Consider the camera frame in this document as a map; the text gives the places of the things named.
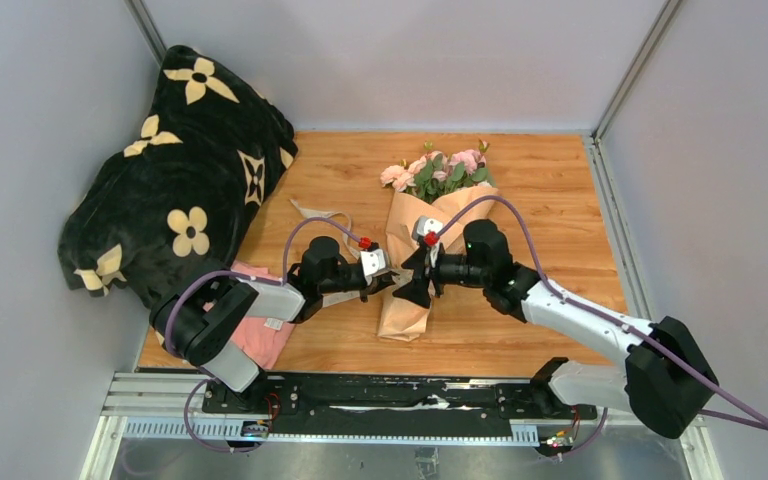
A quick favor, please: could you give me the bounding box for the pink folded cloth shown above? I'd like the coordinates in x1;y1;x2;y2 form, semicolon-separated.
205;260;299;371

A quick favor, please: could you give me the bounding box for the green and tan wrapping paper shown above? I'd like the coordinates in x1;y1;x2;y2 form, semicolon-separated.
377;185;499;341

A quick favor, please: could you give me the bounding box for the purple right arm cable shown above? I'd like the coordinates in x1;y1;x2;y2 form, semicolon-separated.
423;194;768;458

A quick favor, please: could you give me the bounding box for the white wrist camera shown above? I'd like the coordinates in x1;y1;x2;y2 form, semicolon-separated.
410;216;445;247
358;237;390;281

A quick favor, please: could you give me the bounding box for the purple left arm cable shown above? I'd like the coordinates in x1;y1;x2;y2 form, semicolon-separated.
161;215;372;455

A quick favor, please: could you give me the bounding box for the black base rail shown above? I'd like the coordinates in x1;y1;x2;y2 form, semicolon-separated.
105;369;703;446

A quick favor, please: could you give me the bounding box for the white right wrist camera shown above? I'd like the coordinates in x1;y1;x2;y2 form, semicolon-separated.
410;216;445;247

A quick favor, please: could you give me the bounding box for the black blanket with cream flowers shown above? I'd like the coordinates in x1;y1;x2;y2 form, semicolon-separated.
57;45;298;307

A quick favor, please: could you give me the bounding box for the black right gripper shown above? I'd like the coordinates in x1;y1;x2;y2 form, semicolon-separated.
393;242;491;308

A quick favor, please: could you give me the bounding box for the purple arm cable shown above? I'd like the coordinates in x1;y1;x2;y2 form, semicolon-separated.
423;194;768;458
161;215;372;455

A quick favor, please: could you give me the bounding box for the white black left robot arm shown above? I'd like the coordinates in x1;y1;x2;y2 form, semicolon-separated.
149;236;394;413

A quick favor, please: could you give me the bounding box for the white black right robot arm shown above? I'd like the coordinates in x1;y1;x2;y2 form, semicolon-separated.
393;216;717;439

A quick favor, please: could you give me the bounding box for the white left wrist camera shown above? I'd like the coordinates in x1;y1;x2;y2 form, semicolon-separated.
358;237;390;281

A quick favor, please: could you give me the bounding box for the pink fake rose stem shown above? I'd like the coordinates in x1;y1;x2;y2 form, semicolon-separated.
380;165;417;193
427;140;496;197
407;141;448;203

